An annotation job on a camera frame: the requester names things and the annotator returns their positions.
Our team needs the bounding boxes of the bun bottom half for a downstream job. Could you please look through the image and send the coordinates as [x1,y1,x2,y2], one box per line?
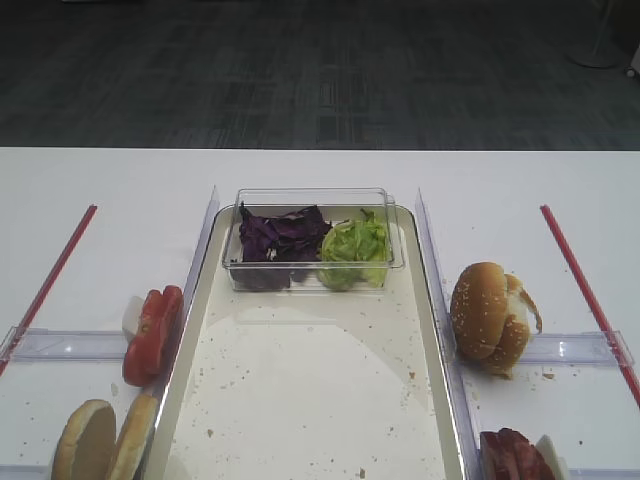
[106,394,158,480]

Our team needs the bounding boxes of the bun half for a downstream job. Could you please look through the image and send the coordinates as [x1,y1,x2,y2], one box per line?
[106,394,158,480]
[50,399,116,480]

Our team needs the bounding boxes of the green lettuce pile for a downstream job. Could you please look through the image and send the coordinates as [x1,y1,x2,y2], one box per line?
[318,209,389,291]

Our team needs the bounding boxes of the red tomato slices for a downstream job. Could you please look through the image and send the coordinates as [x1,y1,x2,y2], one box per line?
[122,285,183,387]

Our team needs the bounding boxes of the dark red meat slices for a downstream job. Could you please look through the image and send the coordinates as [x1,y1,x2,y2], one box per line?
[480,428,556,480]

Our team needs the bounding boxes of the clear plastic container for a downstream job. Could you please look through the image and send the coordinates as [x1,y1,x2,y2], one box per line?
[221,188,405,292]

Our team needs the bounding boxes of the purple cabbage pile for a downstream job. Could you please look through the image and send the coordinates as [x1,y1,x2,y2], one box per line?
[231,203,332,291]

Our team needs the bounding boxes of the white serving tray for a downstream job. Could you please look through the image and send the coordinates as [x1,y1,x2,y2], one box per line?
[141,208,465,479]

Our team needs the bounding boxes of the sesame bun top outer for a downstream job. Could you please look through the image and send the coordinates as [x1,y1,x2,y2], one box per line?
[450,262,507,360]

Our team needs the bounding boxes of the white wedge left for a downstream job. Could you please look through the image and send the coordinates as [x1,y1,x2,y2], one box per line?
[121,296,144,342]

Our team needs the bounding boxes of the white wedge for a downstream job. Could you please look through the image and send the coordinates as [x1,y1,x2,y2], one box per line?
[535,435,571,480]
[121,296,144,342]

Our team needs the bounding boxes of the torn sesame bun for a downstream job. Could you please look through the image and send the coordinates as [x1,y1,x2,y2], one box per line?
[485,274,543,379]

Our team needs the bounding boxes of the right clear long divider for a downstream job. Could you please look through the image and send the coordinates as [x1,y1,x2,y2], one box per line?
[415,190,484,479]

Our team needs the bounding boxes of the clear long divider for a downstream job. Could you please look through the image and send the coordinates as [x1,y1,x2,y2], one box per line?
[415,190,484,479]
[135,188,220,479]

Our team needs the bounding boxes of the left clear long divider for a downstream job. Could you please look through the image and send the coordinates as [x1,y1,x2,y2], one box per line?
[135,188,220,479]

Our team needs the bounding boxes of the right clear cross divider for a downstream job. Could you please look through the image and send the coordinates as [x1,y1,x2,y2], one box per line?
[519,331,635,367]

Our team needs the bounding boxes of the clear cross divider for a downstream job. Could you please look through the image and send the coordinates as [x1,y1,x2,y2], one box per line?
[1,327,128,362]
[519,331,635,367]

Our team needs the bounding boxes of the left bun half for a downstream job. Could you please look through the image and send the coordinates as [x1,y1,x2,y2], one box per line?
[50,399,116,480]

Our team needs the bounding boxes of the left clear cross divider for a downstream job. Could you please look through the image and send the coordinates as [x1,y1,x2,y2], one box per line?
[1,327,128,362]

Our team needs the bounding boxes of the white wedge right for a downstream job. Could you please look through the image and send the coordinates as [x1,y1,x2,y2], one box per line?
[535,435,571,480]

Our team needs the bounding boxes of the right red tape strip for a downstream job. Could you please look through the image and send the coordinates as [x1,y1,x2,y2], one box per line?
[540,204,639,404]

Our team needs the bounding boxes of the red tape strip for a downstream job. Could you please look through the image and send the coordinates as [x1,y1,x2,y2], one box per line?
[540,204,639,404]
[1,204,98,373]

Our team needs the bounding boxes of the left red tape strip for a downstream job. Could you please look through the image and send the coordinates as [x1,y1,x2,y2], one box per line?
[1,204,98,373]

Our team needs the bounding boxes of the lower left clear divider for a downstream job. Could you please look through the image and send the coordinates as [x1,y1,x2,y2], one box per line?
[0,465,50,480]

